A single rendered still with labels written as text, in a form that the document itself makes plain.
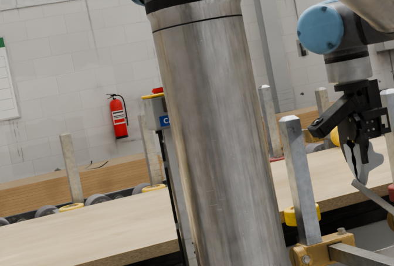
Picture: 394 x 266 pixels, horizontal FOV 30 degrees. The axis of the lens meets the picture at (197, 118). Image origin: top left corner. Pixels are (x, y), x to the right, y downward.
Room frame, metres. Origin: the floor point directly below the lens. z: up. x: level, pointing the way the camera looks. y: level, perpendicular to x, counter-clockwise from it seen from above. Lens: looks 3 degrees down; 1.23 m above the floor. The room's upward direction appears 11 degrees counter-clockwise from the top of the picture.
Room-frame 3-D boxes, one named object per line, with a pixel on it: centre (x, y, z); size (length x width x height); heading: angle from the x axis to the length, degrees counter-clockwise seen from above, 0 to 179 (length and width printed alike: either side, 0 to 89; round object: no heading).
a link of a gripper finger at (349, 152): (1.52, -0.32, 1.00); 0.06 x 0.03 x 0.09; 109
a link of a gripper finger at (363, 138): (1.47, -0.31, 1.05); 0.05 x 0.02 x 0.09; 19
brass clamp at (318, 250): (1.54, -0.21, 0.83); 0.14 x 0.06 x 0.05; 109
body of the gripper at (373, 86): (1.50, -0.33, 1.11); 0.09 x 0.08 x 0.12; 109
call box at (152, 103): (1.45, 0.06, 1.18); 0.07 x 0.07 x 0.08; 19
